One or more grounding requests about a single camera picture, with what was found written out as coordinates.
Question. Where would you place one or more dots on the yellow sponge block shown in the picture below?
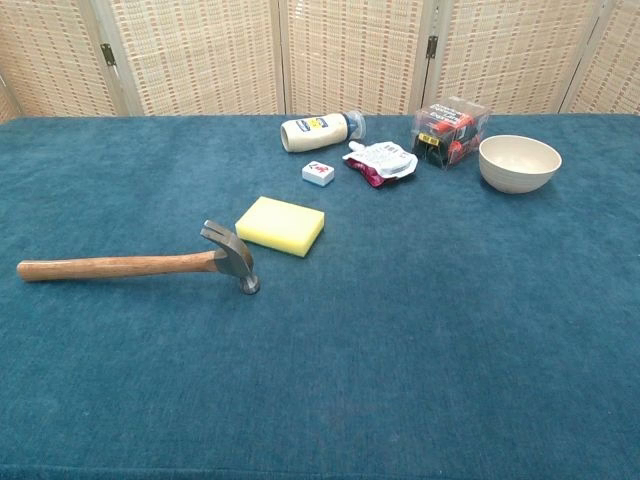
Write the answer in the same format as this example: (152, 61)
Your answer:
(280, 226)

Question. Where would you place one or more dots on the clear box of batteries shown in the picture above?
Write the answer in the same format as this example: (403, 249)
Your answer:
(447, 132)

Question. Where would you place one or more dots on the blue table cloth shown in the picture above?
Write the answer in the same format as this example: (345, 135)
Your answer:
(380, 325)

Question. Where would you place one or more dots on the beige bowl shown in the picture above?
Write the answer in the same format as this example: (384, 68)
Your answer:
(519, 165)

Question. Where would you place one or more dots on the white spouted food pouch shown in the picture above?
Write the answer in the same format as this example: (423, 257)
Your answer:
(382, 161)

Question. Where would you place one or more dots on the cream mayonnaise bottle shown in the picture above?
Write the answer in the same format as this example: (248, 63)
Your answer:
(315, 131)

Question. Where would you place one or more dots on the white mahjong tile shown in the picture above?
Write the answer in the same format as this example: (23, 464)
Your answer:
(318, 173)

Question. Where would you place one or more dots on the woven folding screen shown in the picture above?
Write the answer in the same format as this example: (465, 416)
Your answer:
(350, 50)

